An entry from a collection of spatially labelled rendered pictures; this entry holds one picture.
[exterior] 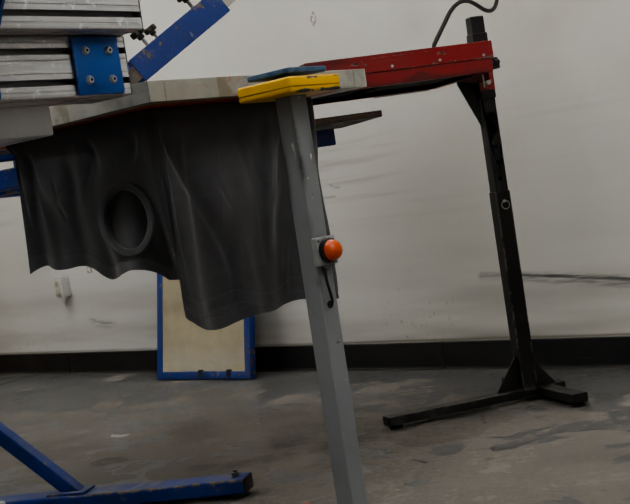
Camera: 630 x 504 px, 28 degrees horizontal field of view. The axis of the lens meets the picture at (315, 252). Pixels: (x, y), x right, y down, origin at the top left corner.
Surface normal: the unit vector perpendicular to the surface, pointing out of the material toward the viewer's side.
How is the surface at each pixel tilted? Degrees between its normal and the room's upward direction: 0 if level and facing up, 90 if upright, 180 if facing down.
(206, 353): 77
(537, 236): 90
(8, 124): 90
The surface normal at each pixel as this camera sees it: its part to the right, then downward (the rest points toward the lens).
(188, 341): -0.69, -0.07
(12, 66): 0.78, -0.08
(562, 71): -0.68, 0.15
